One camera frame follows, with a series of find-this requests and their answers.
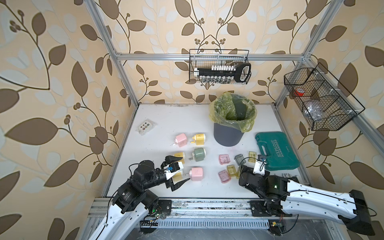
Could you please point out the yellow-green bin liner bag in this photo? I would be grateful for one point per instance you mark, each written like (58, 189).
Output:
(233, 111)

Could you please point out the red tape roll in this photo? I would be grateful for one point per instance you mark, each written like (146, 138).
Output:
(299, 92)

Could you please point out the green pencil sharpener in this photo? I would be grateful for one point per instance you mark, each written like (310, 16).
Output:
(198, 155)

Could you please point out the clear green-sharpener tray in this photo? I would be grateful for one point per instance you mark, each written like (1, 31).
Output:
(240, 159)

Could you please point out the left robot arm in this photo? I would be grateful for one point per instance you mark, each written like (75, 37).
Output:
(133, 200)

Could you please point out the pink sharpener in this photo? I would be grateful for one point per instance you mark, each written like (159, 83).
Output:
(196, 174)
(180, 140)

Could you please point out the right wire basket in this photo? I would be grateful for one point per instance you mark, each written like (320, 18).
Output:
(339, 104)

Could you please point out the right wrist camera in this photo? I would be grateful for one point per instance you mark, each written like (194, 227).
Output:
(260, 165)

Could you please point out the green plastic tool case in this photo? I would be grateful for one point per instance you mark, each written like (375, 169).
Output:
(278, 152)

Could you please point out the yellow shavings tray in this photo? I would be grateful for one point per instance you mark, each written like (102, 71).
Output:
(238, 173)
(252, 157)
(232, 170)

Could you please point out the pink shavings tray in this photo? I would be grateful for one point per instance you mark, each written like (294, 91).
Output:
(224, 159)
(224, 176)

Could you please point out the clear plastic bag in basket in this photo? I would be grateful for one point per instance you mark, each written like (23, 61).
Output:
(313, 110)

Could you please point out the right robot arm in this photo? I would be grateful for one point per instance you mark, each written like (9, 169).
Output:
(281, 196)

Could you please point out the back wire basket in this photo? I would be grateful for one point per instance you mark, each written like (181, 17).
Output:
(205, 58)

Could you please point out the white button box in bag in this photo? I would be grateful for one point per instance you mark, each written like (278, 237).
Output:
(145, 127)

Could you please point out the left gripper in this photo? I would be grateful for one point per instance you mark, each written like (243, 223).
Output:
(169, 183)

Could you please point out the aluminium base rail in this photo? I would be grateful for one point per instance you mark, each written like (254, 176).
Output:
(208, 208)

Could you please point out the grey trash bin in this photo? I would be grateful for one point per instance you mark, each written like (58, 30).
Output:
(227, 136)

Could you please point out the wire basket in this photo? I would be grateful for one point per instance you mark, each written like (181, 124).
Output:
(339, 104)
(205, 58)

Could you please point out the socket set in basket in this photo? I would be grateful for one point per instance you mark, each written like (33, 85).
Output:
(239, 73)

